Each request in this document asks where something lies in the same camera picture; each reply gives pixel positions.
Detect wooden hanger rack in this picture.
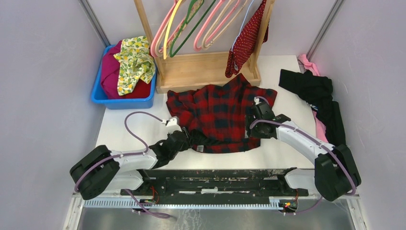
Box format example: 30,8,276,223
154,0,275,94

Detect light blue wire hanger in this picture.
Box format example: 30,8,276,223
230,0,255,52

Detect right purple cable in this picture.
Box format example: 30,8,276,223
248,96,358,215

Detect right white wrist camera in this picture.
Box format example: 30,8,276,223
253,96,270,110

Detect lemon print garment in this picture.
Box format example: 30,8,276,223
114,36,156,96

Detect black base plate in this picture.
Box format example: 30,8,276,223
132,169,309,205

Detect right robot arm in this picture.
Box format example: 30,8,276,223
246,102,361,201

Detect purple cable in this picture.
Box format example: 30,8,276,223
74,111,172,219
248,96,358,215

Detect red black plaid garment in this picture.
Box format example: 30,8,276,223
166,74,277,154

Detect magenta garment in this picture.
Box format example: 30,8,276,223
100,41,122,99

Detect yellow hanger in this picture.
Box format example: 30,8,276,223
163,0,184,60

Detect green hanger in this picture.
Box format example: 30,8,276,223
169,0,216,59

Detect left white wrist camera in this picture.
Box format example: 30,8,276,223
162,116,182,134

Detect red polka dot skirt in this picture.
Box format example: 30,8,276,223
225,0,267,78

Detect blue plastic bin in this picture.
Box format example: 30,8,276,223
90,61,158,110

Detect pink garment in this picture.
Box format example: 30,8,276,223
297,54,328,142

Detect white cable duct strip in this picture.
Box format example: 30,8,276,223
83,197,283,210

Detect pink hanger left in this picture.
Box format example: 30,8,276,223
150,0,187,58

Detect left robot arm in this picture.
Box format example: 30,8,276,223
69,131,191,200

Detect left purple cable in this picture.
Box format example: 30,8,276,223
74,111,172,219

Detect pink hanger right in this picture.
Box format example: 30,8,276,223
193,0,246,52

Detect pink hanger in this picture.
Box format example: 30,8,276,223
150,0,187,58
193,0,246,52

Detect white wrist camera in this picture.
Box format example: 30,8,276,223
253,96,270,110
162,116,182,134

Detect wooden hanger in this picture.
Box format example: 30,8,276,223
201,0,248,50

